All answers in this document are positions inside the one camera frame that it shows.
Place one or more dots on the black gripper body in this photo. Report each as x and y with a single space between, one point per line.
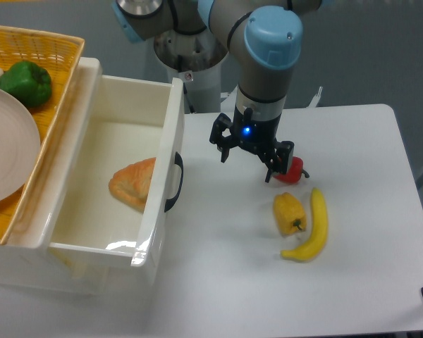
254 135

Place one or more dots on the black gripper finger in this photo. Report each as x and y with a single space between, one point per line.
277 157
222 135

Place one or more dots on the white top drawer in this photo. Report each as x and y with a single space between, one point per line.
131 120

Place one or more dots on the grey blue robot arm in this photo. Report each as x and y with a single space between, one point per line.
264 37

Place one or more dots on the white drawer cabinet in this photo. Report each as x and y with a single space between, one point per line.
26 259

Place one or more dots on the red bell pepper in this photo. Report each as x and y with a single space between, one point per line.
295 173

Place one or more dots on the yellow bell pepper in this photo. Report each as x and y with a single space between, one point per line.
289 214

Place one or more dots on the yellow banana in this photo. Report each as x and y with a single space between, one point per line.
317 240

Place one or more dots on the orange croissant bread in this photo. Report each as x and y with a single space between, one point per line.
131 184

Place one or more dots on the yellow wicker basket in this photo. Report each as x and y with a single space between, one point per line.
59 55

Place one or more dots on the green bell pepper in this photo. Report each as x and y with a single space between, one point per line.
27 82

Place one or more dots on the pink round plate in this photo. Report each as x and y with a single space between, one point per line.
19 144

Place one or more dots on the white bracket behind table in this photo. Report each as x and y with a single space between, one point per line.
314 102

